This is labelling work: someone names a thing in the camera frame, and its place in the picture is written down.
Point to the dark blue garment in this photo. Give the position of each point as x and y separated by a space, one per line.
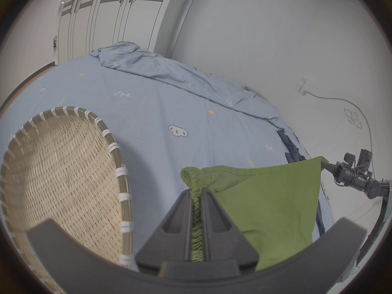
292 152

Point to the pale blue quilt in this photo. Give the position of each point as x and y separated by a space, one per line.
171 72

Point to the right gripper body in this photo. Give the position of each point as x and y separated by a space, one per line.
350 176

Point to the white wardrobe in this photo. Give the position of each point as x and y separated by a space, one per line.
101 20

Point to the bed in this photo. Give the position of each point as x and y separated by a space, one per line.
153 127

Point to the round woven basket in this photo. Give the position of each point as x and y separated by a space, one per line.
61 176

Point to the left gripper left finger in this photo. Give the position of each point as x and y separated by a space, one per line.
168 243

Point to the green shorts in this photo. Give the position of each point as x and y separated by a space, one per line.
269 207

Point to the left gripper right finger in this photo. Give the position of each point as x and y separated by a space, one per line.
226 243

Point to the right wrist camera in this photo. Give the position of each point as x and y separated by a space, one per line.
364 158

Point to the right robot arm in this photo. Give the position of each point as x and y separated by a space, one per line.
376 188

